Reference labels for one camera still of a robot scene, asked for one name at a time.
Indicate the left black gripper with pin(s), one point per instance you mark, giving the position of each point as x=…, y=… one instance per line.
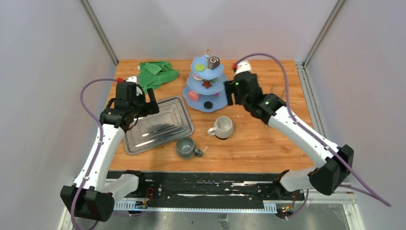
x=152, y=106

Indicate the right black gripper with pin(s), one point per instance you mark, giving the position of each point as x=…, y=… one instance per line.
x=229, y=90

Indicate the brown star cookie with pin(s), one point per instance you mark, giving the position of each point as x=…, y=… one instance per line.
x=206, y=84

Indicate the steel rectangular tray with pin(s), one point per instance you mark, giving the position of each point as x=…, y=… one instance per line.
x=171, y=123

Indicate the dark chocolate swirl roll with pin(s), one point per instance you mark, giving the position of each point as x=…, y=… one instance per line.
x=213, y=62

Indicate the black round cookie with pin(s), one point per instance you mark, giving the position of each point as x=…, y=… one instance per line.
x=208, y=105

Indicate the pink frosted donut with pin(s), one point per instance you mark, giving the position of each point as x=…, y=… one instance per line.
x=196, y=77

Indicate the green macaron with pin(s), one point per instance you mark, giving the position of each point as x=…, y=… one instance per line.
x=199, y=67

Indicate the salmon swirl roll cake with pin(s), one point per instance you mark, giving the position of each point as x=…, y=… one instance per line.
x=194, y=96

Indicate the white ceramic cup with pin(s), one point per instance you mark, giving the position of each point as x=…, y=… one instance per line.
x=223, y=128

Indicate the grey ceramic mug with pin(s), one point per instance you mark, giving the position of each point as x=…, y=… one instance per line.
x=186, y=148

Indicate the steel serving tongs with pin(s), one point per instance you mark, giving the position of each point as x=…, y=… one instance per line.
x=272, y=104

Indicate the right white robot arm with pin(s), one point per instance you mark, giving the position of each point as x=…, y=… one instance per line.
x=329, y=159

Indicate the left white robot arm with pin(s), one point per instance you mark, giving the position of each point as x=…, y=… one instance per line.
x=101, y=158

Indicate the green swirl roll cake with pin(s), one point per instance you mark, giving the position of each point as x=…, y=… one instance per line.
x=215, y=80

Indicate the blue three-tier cake stand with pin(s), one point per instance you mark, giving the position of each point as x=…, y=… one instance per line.
x=205, y=90

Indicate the green cloth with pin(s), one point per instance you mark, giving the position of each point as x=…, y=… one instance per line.
x=154, y=74

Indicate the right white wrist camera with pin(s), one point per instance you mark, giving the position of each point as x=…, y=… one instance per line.
x=242, y=66

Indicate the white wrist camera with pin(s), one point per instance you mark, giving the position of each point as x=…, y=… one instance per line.
x=137, y=89
x=242, y=66

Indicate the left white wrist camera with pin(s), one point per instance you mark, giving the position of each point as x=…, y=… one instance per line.
x=137, y=89

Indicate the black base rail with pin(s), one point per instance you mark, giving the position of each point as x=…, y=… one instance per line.
x=131, y=193

